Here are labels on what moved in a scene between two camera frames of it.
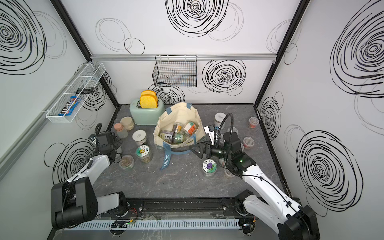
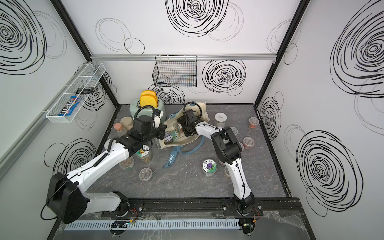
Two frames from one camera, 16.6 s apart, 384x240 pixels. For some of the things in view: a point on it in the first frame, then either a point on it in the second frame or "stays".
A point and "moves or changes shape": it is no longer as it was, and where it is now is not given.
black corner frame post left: (70, 26) stays
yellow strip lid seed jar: (234, 130) stays
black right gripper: (206, 146) -> (184, 120)
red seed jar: (248, 142) stays
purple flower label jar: (209, 167) stays
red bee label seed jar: (253, 122) stays
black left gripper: (116, 144) -> (161, 130)
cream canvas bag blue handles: (177, 129) moves or changes shape
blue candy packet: (68, 109) stays
